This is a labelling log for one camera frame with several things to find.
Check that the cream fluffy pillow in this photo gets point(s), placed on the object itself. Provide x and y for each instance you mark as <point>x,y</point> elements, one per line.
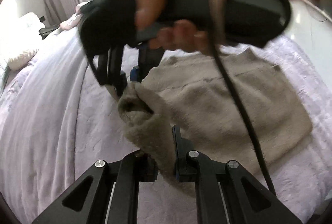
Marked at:
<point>19,58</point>

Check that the pink garment on bed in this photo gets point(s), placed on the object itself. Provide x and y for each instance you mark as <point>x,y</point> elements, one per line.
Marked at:
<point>74,19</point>

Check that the olive brown knit sweater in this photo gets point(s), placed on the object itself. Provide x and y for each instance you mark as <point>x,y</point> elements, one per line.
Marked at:
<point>189,92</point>

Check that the light grey fleece blanket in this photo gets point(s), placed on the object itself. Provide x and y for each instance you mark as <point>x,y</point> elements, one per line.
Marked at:
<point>38,136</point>

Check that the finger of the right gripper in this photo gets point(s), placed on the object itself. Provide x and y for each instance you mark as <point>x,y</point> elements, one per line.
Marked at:
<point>148,58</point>
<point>110,71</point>

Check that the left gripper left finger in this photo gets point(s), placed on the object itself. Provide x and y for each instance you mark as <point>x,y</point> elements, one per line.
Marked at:
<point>105,193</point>

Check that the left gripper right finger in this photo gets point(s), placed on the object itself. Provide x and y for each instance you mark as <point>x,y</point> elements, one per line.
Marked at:
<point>226,192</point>

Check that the lavender embossed bed cover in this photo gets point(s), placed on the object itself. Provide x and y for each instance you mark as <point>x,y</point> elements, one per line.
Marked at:
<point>302,177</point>

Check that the black object on bed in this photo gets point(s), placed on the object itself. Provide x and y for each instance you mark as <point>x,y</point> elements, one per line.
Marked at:
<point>50,31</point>

